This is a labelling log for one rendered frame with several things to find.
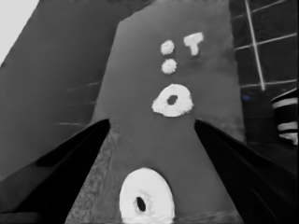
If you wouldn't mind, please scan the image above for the small white toothed gear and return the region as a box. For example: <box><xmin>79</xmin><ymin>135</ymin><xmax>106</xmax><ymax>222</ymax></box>
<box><xmin>160</xmin><ymin>39</ymin><xmax>176</xmax><ymax>56</ymax></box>
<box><xmin>161</xmin><ymin>58</ymin><xmax>178</xmax><ymax>76</ymax></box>

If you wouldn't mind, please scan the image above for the small white T-shaped piece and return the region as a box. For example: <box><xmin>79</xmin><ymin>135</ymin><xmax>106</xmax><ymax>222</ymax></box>
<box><xmin>182</xmin><ymin>32</ymin><xmax>205</xmax><ymax>57</ymax></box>

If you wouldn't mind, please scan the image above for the large thick white disc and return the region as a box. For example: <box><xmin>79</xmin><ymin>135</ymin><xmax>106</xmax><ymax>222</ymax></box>
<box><xmin>119</xmin><ymin>167</ymin><xmax>176</xmax><ymax>224</ymax></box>

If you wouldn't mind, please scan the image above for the white round carrier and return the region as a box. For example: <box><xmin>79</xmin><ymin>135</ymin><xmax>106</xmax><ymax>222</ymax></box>
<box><xmin>151</xmin><ymin>83</ymin><xmax>194</xmax><ymax>119</ymax></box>

